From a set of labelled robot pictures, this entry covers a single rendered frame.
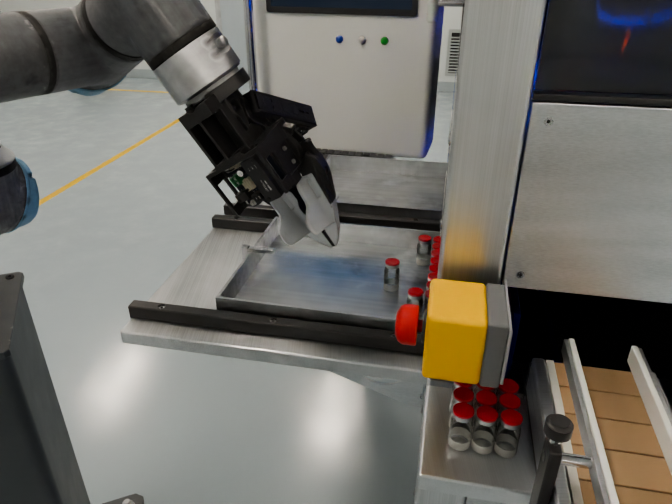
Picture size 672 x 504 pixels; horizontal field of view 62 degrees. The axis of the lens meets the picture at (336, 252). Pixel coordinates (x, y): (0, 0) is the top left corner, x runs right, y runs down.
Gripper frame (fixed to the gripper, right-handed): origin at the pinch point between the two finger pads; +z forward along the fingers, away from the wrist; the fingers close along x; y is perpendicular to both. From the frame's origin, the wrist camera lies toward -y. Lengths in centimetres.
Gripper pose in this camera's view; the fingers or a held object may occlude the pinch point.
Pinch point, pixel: (330, 232)
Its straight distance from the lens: 64.1
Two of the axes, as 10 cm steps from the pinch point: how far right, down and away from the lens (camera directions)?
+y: -2.9, 5.8, -7.6
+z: 5.4, 7.6, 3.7
